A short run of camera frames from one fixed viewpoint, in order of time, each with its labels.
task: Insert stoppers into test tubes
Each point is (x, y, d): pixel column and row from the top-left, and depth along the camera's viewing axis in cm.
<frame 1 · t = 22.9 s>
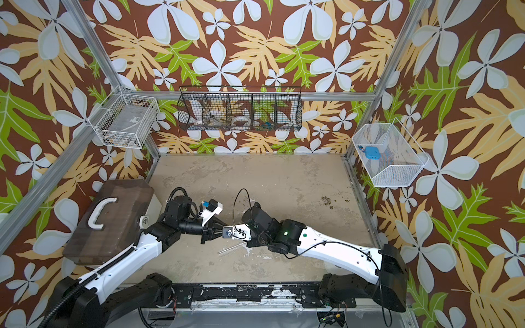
left hand: (230, 227, 74), fingers closed
right hand: (242, 222, 74), fingers open
blue object in basket: (372, 152, 88), point 27 cm above the table

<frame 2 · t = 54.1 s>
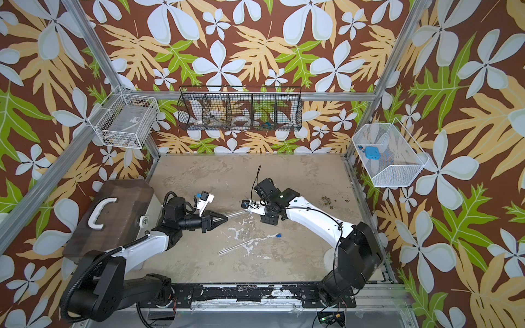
left hand: (226, 217, 80), fingers closed
right hand: (265, 209, 85), fingers closed
blue stopper: (279, 235, 91), on the table
clear test tube 2: (237, 214, 100), on the table
the other named things where they were.

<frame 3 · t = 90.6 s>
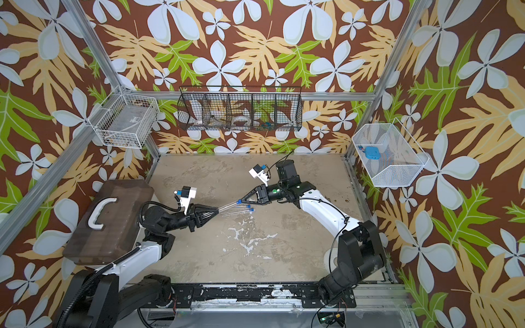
left hand: (217, 211, 72), fingers closed
right hand: (243, 201, 72), fingers closed
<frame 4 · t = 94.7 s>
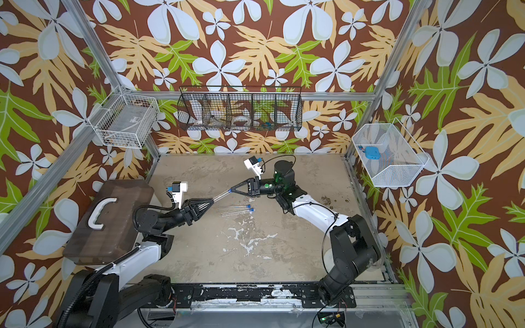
left hand: (214, 203, 69), fingers closed
right hand: (231, 194, 69), fingers closed
